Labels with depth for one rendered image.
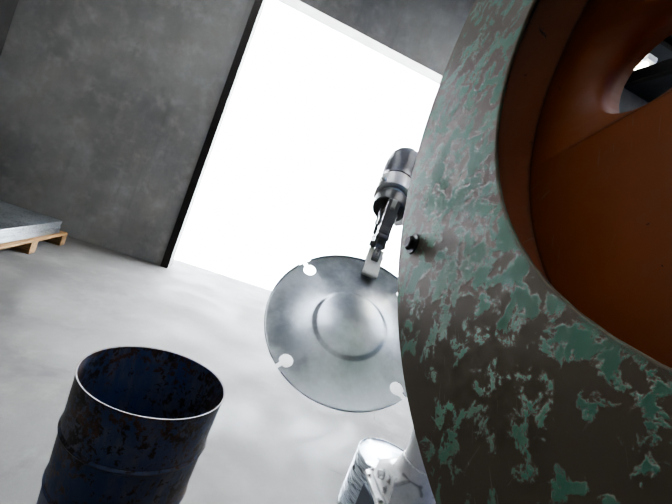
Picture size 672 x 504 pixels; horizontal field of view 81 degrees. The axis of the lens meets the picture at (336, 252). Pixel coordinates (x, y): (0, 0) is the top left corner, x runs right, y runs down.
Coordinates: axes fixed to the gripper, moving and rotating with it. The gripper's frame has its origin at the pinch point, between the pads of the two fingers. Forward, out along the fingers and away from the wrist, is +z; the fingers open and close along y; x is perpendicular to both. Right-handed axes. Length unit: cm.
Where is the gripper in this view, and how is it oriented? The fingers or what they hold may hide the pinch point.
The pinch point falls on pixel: (372, 264)
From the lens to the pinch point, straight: 76.6
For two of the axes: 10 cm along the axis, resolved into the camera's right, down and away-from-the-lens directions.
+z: -2.8, 7.0, -6.6
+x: 9.3, 3.6, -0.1
